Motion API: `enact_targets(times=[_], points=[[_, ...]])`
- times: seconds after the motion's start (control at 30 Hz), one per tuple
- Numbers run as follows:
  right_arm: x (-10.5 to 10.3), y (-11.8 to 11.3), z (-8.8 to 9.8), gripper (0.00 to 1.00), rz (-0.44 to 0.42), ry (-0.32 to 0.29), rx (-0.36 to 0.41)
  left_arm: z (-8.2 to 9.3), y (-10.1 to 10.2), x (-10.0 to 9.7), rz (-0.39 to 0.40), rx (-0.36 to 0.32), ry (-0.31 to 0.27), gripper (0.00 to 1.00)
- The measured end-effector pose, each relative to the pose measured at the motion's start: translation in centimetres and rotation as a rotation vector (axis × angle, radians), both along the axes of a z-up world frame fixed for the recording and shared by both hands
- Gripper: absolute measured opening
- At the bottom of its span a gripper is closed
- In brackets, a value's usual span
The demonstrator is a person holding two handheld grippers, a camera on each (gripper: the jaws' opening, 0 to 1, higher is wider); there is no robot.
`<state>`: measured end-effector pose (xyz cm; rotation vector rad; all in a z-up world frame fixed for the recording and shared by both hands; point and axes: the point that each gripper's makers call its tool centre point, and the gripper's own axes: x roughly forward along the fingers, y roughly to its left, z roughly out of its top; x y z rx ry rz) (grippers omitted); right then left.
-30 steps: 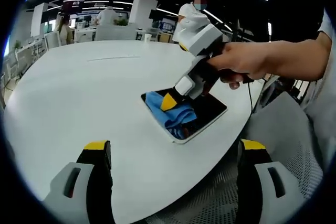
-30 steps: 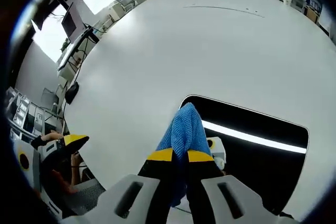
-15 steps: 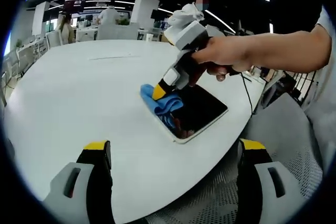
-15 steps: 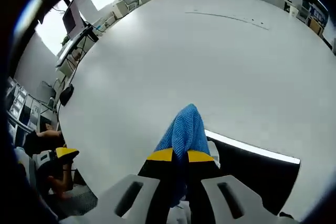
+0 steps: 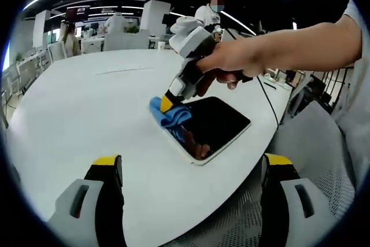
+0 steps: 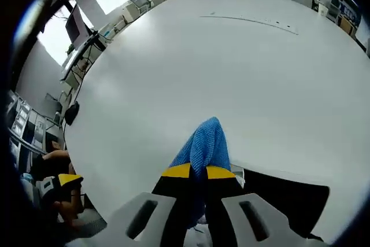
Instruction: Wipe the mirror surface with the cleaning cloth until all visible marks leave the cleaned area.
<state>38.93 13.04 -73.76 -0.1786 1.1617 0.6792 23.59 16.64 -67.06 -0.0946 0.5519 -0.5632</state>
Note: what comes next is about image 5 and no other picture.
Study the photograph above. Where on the red wall screen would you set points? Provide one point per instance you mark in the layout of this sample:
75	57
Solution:
78	13

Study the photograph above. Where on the white partition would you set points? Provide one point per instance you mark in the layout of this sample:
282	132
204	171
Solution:
127	41

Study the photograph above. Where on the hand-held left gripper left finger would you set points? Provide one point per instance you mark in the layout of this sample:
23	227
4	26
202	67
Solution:
108	200

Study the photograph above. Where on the black mirror with white frame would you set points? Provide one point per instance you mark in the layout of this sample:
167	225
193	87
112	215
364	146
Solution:
222	125

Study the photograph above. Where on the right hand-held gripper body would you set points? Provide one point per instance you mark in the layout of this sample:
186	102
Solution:
193	41

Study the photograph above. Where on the white office chair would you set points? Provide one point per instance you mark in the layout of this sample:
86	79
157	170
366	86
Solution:
56	52

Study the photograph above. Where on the grey mesh office chair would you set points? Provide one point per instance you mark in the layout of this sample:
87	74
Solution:
312	143

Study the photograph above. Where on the blue cleaning cloth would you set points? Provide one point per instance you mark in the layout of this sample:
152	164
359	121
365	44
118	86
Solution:
179	115

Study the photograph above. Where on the person's right hand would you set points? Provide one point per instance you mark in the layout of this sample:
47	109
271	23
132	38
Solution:
234	59

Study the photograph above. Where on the white cup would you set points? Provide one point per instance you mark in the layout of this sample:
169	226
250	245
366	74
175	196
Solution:
161	46

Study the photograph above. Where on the green potted plant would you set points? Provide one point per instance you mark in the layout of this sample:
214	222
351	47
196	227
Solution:
133	29

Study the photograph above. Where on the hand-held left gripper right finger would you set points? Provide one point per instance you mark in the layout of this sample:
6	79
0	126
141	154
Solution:
277	200

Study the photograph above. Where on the white pillar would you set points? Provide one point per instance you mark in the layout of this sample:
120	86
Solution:
42	27
156	15

